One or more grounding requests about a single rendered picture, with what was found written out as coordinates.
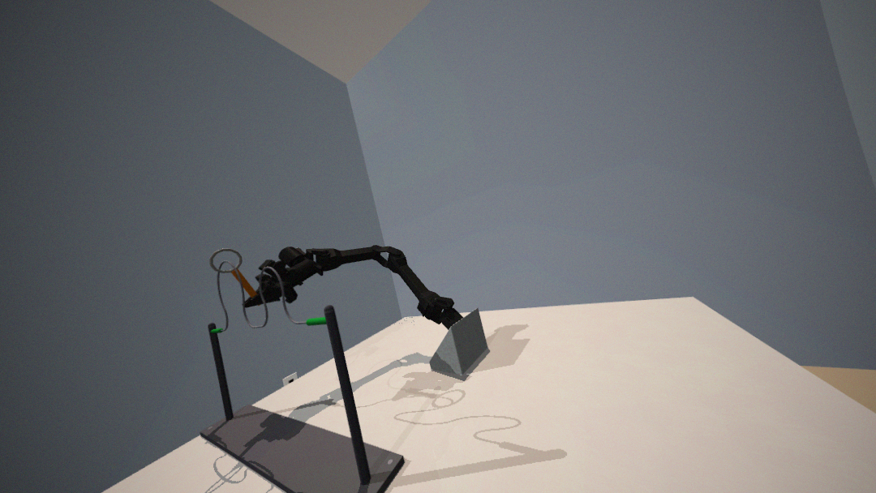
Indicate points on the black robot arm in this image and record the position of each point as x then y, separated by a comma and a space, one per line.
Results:
430, 303

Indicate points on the orange handle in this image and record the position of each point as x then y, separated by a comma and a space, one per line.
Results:
246, 285

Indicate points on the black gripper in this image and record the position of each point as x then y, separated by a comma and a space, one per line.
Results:
272, 289

